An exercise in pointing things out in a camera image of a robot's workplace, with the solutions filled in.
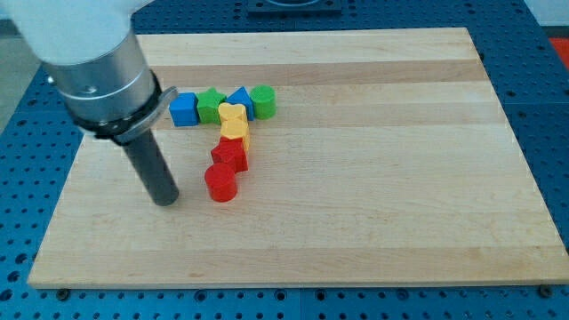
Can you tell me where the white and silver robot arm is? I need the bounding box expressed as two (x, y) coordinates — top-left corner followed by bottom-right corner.
(1, 0), (178, 144)

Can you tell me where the red angular block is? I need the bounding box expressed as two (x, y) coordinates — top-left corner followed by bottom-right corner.
(211, 137), (249, 172)

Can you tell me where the yellow hexagon block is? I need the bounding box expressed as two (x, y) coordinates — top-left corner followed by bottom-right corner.
(220, 119), (251, 151)

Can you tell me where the green cylinder block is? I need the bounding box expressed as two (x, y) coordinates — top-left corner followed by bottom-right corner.
(250, 84), (276, 120)

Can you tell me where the red cylinder block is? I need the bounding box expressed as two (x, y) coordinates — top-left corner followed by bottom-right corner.
(204, 163), (237, 203)

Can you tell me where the yellow heart block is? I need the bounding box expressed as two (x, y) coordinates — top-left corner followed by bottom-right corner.
(218, 102), (248, 123)

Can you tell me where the blue triangle block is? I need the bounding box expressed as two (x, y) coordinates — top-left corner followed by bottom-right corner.
(226, 86), (254, 121)

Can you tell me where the green star block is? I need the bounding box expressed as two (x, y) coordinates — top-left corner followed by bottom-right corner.
(196, 87), (227, 124)

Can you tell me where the light wooden board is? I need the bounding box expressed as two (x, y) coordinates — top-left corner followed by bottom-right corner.
(28, 28), (568, 290)

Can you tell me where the blue cube block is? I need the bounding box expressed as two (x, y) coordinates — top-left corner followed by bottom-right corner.
(169, 92), (199, 127)

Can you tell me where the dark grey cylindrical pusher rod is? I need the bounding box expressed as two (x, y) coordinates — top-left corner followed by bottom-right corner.
(123, 131), (179, 206)

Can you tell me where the dark mounting plate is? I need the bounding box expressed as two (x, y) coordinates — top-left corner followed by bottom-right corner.
(246, 0), (342, 14)

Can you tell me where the red object at edge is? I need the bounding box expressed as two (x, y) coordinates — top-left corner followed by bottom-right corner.
(549, 37), (569, 68)

